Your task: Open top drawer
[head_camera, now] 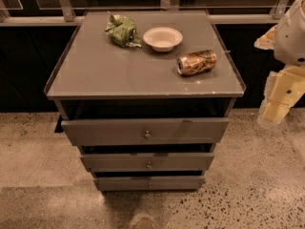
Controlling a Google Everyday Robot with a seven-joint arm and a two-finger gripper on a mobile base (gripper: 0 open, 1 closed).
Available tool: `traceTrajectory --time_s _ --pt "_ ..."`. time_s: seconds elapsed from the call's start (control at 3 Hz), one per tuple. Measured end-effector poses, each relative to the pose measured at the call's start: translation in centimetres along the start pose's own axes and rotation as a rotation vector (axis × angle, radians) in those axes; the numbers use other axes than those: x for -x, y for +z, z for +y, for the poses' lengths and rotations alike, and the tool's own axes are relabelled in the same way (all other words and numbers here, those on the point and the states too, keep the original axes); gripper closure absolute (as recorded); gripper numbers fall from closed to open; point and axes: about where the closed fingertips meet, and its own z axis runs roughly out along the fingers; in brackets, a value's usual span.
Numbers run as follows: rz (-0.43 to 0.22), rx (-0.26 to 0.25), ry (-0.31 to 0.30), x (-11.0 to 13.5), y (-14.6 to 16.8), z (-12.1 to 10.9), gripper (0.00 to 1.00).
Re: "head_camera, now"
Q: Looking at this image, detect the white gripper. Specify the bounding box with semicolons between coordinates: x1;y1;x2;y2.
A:
254;0;305;127

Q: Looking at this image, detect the grey top drawer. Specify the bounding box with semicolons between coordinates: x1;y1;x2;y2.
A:
62;117;229;146

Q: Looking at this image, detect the grey drawer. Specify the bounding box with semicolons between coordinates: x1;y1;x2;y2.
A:
93;176;205;191
81;153;214;172
62;117;229;146

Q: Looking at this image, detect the grey middle drawer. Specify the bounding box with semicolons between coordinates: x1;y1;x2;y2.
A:
81;153;214;172

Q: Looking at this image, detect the grey drawer cabinet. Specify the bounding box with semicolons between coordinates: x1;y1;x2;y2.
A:
45;10;245;179

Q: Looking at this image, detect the brass top drawer knob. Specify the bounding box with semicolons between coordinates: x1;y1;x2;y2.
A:
144;130;152;139

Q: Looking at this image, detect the brass middle drawer knob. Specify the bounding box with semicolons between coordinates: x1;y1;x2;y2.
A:
146;162;152;169

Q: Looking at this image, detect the grey bottom drawer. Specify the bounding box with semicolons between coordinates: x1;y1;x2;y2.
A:
93;176;205;191

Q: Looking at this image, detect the gold drink can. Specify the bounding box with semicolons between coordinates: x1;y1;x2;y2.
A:
176;50;217;76

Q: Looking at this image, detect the white bowl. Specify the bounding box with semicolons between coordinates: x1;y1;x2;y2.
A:
143;27;183;52

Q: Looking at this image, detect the crumpled green chip bag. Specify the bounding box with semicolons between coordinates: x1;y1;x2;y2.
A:
105;13;142;48

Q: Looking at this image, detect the metal railing frame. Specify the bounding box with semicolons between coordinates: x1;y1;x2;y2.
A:
0;0;294;26

